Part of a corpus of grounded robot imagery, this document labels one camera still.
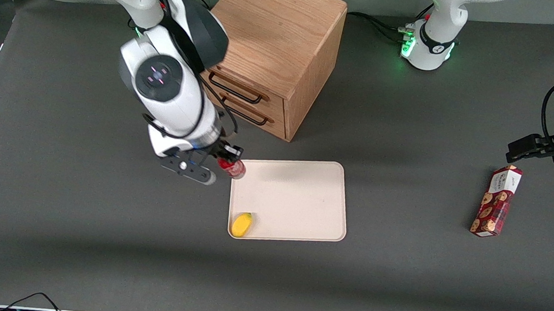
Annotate beige rectangular tray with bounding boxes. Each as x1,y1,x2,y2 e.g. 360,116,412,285
227,154,352,248

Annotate wooden two-drawer cabinet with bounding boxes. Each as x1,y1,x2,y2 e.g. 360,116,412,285
195,0,348,146

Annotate black cable at table edge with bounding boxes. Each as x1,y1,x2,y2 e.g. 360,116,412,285
0,289,65,311

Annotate black left arm base cable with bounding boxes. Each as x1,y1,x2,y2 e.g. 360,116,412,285
344,0,435,47

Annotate red cookie box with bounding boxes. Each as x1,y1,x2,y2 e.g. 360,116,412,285
469,162,524,240

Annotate yellow toy mango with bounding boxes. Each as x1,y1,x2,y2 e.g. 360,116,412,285
231,211,254,239

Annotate red coke bottle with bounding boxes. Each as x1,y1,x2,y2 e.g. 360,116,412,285
216,157,247,181

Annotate black metal drawer handle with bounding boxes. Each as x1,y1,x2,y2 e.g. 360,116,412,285
218,93,271,127
206,70,267,105

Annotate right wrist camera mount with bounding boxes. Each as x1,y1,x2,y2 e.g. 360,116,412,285
158,147,219,187

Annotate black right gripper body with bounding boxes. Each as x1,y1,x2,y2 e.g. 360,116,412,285
202,139,226,161

